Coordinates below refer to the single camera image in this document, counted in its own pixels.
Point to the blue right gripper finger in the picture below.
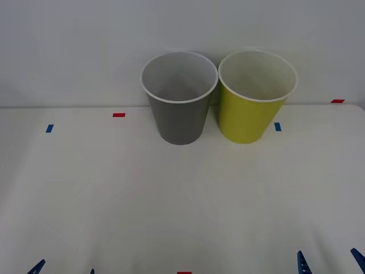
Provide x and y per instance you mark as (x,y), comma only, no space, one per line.
(360,257)
(303,265)

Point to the yellow-green plastic waste bin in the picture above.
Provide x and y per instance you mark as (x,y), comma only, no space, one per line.
(245,120)

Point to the grey plastic waste bin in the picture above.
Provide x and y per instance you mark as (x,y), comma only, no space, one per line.
(179,122)

